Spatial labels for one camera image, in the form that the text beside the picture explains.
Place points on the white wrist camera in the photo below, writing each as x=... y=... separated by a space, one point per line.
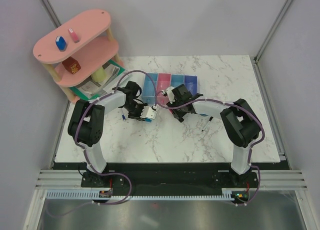
x=149 y=112
x=169 y=94

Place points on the pink three-tier wooden shelf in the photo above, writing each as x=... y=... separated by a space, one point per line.
x=96 y=46

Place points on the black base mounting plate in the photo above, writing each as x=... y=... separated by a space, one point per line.
x=169 y=179

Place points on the pale yellow cylinder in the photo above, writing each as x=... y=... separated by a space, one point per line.
x=99 y=75

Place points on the right white cable duct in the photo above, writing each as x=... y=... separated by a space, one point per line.
x=227 y=195

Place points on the purple blue bin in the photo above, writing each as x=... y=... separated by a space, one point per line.
x=191 y=83

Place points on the light blue left bin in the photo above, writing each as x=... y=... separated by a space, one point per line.
x=148 y=92

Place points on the left white cable duct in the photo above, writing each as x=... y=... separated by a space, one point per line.
x=93 y=194

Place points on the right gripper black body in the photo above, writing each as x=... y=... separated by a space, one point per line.
x=176 y=103

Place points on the white cable duct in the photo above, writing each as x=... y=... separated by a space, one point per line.
x=93 y=194
x=227 y=195

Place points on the light blue bin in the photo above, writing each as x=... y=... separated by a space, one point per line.
x=148 y=92
x=177 y=80

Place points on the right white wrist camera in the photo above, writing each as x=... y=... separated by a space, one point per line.
x=169 y=94

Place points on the pink bin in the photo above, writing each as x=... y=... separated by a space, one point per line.
x=163 y=82

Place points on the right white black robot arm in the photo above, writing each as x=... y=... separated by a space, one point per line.
x=241 y=124

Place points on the green spiral notebook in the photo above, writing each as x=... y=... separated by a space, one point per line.
x=100 y=83

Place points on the pink white eraser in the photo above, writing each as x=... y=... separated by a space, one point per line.
x=73 y=35

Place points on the red brown patterned box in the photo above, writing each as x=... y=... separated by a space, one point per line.
x=71 y=65

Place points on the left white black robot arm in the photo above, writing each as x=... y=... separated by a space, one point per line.
x=86 y=128

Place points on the light blue middle bin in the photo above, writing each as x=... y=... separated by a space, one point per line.
x=177 y=80

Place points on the black marker pen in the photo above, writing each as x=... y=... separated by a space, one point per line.
x=207 y=123

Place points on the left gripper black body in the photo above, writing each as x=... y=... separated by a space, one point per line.
x=135 y=113

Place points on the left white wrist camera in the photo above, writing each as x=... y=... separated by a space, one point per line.
x=149 y=112

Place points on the blue white eraser block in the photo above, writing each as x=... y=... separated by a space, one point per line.
x=61 y=43

